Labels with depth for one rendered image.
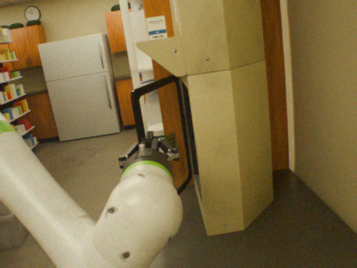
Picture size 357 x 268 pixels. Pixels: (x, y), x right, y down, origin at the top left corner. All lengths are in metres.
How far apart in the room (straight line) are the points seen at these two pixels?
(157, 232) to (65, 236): 0.16
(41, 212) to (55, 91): 5.50
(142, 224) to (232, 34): 0.57
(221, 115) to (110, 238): 0.50
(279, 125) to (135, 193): 0.95
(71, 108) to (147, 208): 5.61
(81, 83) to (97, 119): 0.70
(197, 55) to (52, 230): 0.52
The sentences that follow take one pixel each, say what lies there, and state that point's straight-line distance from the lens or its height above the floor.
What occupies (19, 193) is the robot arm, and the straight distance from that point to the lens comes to 0.58.
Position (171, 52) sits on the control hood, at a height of 1.47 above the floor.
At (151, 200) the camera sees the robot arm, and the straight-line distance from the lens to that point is 0.42.
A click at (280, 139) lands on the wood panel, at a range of 1.33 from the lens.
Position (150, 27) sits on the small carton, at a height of 1.55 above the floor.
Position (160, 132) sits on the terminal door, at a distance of 0.99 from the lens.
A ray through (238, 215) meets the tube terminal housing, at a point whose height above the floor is 0.99.
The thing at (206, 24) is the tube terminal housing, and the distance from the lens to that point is 0.82.
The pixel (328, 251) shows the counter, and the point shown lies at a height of 0.94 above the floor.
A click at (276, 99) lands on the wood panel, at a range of 1.28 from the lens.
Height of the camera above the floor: 1.50
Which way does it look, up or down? 16 degrees down
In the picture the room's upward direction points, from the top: 8 degrees counter-clockwise
